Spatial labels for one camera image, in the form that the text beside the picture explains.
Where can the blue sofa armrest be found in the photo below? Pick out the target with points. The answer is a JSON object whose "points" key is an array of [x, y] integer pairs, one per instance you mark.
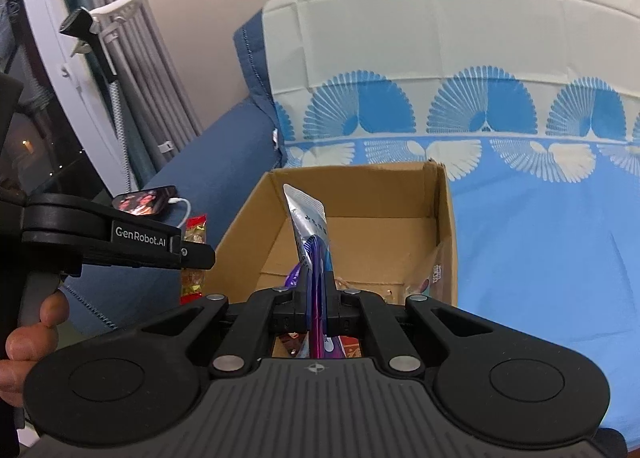
{"points": [[220, 162]]}

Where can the black smartphone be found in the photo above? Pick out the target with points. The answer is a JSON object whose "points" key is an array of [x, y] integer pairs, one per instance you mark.
{"points": [[145, 200]]}

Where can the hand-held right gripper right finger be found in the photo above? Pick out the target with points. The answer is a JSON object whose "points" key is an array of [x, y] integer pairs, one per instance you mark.
{"points": [[342, 310]]}

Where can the person's left hand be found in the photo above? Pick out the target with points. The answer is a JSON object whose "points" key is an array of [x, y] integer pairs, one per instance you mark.
{"points": [[25, 348]]}

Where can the brown cardboard box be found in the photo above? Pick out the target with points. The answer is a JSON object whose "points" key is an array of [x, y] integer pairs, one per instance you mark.
{"points": [[380, 248]]}

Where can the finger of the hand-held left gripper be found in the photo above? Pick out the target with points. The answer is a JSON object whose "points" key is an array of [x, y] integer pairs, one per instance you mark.
{"points": [[200, 257]]}

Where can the purple snack bar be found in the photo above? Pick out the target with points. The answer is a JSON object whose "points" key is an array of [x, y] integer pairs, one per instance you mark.
{"points": [[295, 275]]}

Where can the blue white printed sheet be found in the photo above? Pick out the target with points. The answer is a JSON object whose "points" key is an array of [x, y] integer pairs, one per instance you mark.
{"points": [[550, 263]]}

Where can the dark red stick packet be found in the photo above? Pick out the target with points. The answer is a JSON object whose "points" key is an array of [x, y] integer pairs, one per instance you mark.
{"points": [[307, 223]]}

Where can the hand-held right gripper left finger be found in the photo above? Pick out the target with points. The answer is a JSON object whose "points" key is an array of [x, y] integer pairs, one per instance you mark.
{"points": [[295, 308]]}

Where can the small red yellow snack packet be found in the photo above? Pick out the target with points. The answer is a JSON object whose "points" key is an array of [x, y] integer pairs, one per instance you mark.
{"points": [[195, 230]]}

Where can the clear candy bag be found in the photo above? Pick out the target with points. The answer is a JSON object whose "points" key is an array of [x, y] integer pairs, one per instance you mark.
{"points": [[436, 272]]}

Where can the white clip-on phone holder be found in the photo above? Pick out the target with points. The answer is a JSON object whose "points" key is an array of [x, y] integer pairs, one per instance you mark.
{"points": [[125, 5]]}

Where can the white curtain clip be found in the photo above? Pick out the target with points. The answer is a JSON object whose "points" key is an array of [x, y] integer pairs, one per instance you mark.
{"points": [[166, 146]]}

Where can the white window frame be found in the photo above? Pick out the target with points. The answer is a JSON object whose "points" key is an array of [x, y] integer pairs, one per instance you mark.
{"points": [[95, 137]]}

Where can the grey curtain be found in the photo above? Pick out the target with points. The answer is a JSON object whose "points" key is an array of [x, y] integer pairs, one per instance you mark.
{"points": [[150, 62]]}

